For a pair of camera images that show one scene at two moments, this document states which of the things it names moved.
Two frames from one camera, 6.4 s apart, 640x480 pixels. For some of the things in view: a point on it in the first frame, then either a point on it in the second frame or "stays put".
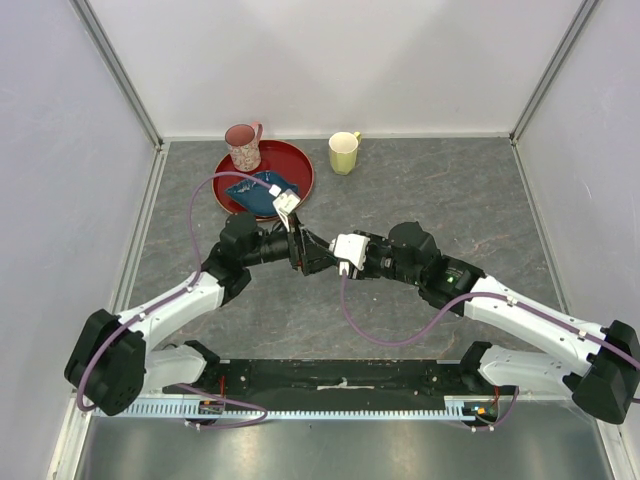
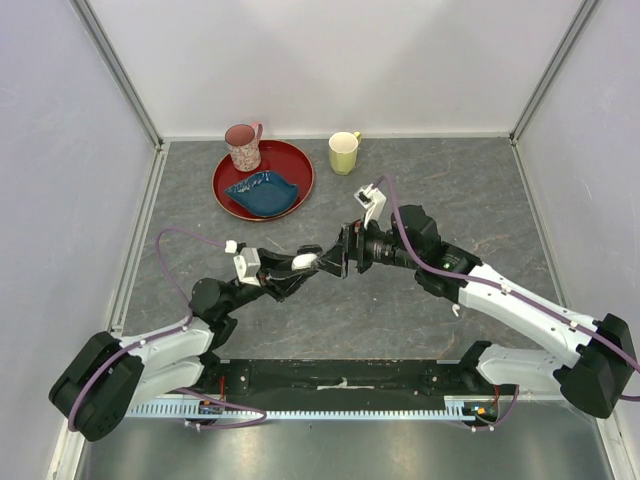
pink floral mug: [244, 142] stays put
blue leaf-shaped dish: [257, 197] stays put
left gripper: [308, 252] to [277, 276]
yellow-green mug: [344, 149] stays put
